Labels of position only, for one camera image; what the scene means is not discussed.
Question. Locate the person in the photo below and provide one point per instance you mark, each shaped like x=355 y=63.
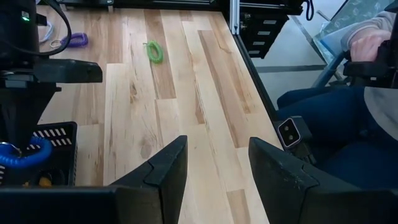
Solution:
x=326 y=118

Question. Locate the black drawer cabinet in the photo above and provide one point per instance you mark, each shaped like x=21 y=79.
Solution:
x=264 y=37

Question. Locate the clear plastic bag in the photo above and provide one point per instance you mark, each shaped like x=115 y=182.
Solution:
x=348 y=15

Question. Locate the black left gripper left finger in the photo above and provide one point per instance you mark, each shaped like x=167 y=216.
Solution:
x=171 y=174

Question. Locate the person's right forearm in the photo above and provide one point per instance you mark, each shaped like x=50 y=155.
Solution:
x=373 y=23

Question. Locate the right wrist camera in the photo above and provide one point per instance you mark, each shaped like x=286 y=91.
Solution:
x=71 y=71

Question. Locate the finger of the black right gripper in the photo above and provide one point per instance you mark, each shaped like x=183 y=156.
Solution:
x=34 y=112
x=12 y=115

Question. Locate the silver aluminium frame post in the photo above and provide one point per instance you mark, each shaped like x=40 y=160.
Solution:
x=234 y=18

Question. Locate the black plastic basket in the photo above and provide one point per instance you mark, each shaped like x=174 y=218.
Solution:
x=71 y=155

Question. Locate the person's right hand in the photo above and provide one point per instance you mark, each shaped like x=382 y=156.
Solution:
x=370 y=46

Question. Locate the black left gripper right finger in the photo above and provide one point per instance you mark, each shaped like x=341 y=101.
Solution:
x=276 y=180

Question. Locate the small black camera device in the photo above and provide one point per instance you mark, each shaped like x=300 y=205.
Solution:
x=289 y=133

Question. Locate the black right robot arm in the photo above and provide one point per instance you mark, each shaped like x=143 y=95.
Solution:
x=15 y=31

